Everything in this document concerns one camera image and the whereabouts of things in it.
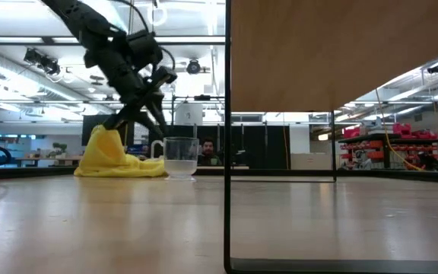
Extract rack with red bins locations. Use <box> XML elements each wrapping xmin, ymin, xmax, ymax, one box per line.
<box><xmin>338</xmin><ymin>122</ymin><xmax>438</xmax><ymax>171</ymax></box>

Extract yellow cable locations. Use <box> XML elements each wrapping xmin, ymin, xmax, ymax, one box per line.
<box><xmin>374</xmin><ymin>89</ymin><xmax>425</xmax><ymax>172</ymax></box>

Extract yellow cloth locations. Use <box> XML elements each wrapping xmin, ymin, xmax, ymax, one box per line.
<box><xmin>73</xmin><ymin>124</ymin><xmax>167</xmax><ymax>179</ymax></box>

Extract person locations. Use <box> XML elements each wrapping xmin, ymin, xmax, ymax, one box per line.
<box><xmin>197</xmin><ymin>137</ymin><xmax>223</xmax><ymax>167</ymax></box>

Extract black overhead beam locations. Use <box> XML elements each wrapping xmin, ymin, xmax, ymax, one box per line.
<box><xmin>0</xmin><ymin>35</ymin><xmax>227</xmax><ymax>46</ymax></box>

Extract black monitor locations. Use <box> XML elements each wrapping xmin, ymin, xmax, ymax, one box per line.
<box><xmin>81</xmin><ymin>113</ymin><xmax>135</xmax><ymax>148</ymax></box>

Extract black partition panels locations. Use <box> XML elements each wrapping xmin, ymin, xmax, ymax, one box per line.
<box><xmin>148</xmin><ymin>124</ymin><xmax>291</xmax><ymax>170</ymax></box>

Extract black ceiling light rig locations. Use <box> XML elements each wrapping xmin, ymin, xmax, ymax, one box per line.
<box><xmin>23</xmin><ymin>47</ymin><xmax>62</xmax><ymax>76</ymax></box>

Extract clear plastic mug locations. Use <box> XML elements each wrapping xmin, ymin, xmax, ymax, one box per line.
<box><xmin>150</xmin><ymin>136</ymin><xmax>200</xmax><ymax>182</ymax></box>

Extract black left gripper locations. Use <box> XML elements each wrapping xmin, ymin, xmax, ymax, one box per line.
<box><xmin>102</xmin><ymin>49</ymin><xmax>178</xmax><ymax>139</ymax></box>

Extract black metal table frame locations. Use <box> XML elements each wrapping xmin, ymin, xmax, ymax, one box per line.
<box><xmin>0</xmin><ymin>165</ymin><xmax>438</xmax><ymax>186</ymax></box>

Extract white hanging ring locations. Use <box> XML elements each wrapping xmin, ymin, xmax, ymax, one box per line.
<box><xmin>146</xmin><ymin>2</ymin><xmax>169</xmax><ymax>27</ymax></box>

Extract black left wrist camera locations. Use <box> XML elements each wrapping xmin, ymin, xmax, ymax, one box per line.
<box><xmin>127</xmin><ymin>29</ymin><xmax>176</xmax><ymax>72</ymax></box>

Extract wooden cutting board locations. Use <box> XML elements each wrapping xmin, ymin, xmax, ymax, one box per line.
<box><xmin>223</xmin><ymin>0</ymin><xmax>438</xmax><ymax>274</ymax></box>

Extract green potted plant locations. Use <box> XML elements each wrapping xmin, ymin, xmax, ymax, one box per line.
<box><xmin>50</xmin><ymin>142</ymin><xmax>68</xmax><ymax>159</ymax></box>

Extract black ceiling camera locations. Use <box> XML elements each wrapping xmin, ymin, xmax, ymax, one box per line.
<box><xmin>186</xmin><ymin>58</ymin><xmax>202</xmax><ymax>75</ymax></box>

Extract cardboard box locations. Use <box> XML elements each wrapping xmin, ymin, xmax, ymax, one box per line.
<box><xmin>290</xmin><ymin>152</ymin><xmax>334</xmax><ymax>171</ymax></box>

